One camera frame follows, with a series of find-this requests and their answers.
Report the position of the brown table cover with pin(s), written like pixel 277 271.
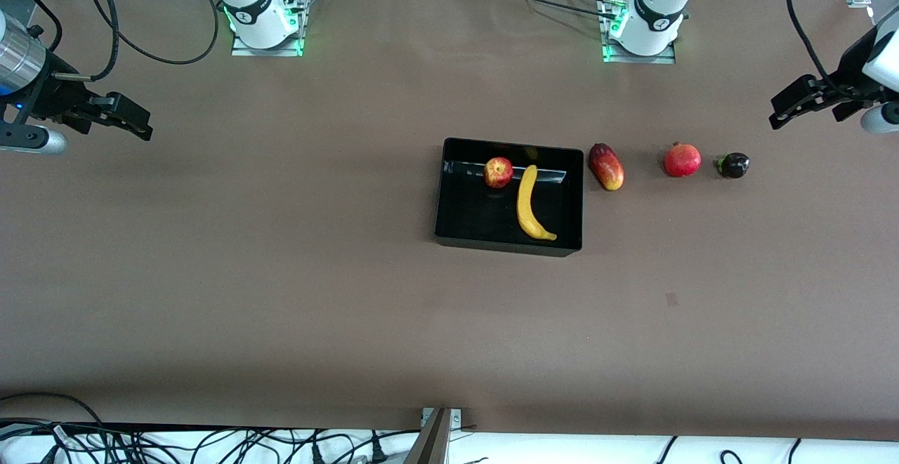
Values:
pixel 281 323

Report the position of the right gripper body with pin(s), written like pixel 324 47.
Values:
pixel 53 94

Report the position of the black plastic box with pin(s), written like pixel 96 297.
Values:
pixel 484 222

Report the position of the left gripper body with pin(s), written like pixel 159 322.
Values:
pixel 848 78

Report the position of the red yellow mango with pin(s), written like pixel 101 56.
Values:
pixel 605 167

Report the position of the yellow banana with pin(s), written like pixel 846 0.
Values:
pixel 525 204

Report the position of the red pomegranate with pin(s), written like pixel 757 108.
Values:
pixel 683 161

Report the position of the dark purple mangosteen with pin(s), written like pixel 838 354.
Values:
pixel 734 166

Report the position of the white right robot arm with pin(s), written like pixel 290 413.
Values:
pixel 249 1

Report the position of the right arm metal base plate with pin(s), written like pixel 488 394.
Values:
pixel 281 50

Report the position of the red apple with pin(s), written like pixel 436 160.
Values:
pixel 498 173

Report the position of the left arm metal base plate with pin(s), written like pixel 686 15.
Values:
pixel 632 59

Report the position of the aluminium profile post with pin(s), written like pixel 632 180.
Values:
pixel 430 443

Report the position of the small metal bracket plate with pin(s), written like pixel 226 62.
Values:
pixel 456 418

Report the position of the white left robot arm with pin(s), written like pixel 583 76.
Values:
pixel 657 8

